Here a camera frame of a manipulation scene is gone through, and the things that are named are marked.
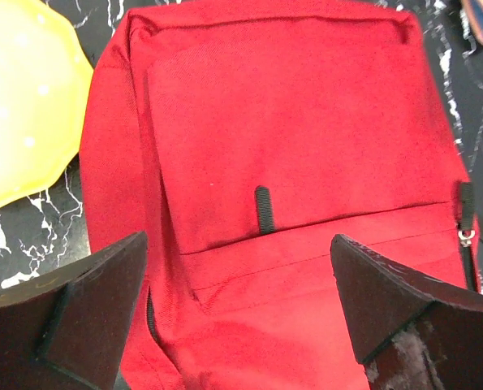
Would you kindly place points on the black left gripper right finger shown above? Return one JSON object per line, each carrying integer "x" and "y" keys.
{"x": 407, "y": 329}

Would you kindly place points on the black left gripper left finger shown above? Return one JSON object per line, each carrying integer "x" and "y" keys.
{"x": 67, "y": 329}

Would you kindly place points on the red backpack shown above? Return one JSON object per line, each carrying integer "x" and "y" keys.
{"x": 241, "y": 137}

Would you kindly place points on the orange dotted plate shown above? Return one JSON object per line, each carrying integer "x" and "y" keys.
{"x": 44, "y": 84}

